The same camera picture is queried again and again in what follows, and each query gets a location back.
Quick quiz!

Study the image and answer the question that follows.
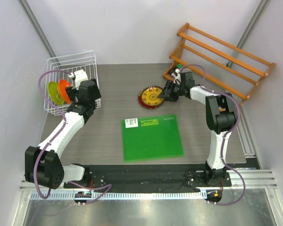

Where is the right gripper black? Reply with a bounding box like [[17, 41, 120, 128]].
[[157, 80, 184, 102]]

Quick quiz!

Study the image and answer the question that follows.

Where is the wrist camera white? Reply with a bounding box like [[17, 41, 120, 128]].
[[68, 70, 88, 89], [173, 69, 181, 86]]

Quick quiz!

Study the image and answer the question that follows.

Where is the green cutting mat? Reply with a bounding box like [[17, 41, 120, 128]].
[[121, 114, 184, 162]]

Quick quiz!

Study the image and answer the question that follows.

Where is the red floral plate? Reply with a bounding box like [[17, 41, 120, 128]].
[[137, 89, 165, 111]]

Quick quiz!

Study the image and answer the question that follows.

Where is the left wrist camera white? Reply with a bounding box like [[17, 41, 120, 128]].
[[68, 70, 88, 89]]

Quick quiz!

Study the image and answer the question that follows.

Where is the orange plate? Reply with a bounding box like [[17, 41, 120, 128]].
[[58, 79, 71, 104]]

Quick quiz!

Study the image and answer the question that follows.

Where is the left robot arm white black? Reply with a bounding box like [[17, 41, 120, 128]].
[[25, 79, 101, 189]]

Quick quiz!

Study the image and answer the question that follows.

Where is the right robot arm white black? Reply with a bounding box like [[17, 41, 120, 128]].
[[158, 70, 240, 186]]

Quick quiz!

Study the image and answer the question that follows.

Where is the perforated cable duct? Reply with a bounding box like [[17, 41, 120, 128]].
[[30, 191, 208, 200]]

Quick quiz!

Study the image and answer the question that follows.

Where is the aluminium rail frame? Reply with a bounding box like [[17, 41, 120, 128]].
[[19, 169, 278, 191]]

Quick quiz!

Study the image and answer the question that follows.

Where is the yellow patterned plate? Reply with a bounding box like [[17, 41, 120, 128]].
[[140, 87, 165, 107]]

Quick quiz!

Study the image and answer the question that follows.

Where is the lime green plate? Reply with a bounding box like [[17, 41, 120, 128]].
[[48, 81, 64, 105]]

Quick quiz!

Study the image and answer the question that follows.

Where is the white wire dish rack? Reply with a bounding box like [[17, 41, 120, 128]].
[[42, 50, 98, 103]]

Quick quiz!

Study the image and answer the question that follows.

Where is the orange wooden shelf rack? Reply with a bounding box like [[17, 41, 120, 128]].
[[163, 23, 275, 105]]

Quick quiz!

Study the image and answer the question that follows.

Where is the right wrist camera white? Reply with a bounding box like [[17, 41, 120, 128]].
[[173, 69, 181, 86]]

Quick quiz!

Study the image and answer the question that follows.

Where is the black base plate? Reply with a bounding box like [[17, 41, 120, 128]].
[[78, 164, 232, 194]]

